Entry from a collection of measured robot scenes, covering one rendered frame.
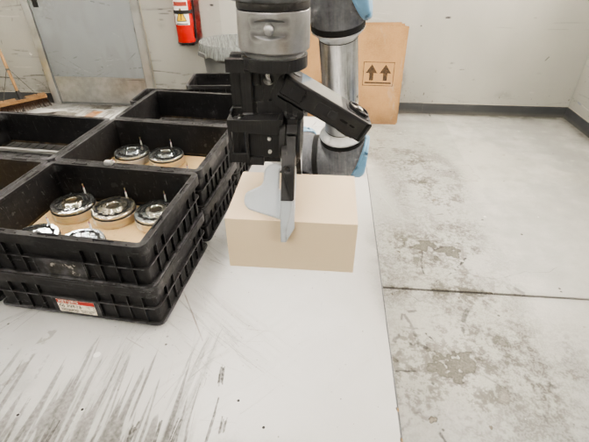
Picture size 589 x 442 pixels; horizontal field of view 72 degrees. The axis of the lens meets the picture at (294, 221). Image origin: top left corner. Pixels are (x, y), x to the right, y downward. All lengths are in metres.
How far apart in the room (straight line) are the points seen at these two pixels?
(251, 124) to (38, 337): 0.74
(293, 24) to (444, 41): 3.71
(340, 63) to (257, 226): 0.54
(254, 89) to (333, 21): 0.45
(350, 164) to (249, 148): 0.64
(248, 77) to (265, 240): 0.19
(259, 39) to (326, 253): 0.26
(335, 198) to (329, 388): 0.42
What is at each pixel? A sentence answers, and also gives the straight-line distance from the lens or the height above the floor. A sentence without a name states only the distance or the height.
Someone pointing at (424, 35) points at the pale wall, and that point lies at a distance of 4.07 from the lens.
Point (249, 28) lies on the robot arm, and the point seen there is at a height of 1.33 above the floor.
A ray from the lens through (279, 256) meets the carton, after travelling 0.52.
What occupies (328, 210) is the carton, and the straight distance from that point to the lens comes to 0.51.
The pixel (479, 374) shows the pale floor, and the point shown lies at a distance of 1.85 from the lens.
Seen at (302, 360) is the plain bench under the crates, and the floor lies 0.70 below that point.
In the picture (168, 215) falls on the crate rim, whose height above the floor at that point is 0.93.
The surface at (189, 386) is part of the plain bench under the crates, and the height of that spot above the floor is 0.70.
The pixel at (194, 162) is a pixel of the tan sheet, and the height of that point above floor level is 0.83.
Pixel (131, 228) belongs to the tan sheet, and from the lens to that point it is 1.05.
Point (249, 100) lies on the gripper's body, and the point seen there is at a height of 1.25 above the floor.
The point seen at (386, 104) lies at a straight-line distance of 3.88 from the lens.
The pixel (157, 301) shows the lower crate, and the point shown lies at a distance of 0.92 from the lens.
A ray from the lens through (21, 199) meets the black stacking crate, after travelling 1.14.
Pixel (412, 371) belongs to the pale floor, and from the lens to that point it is 1.77.
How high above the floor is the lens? 1.40
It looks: 35 degrees down
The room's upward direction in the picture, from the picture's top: straight up
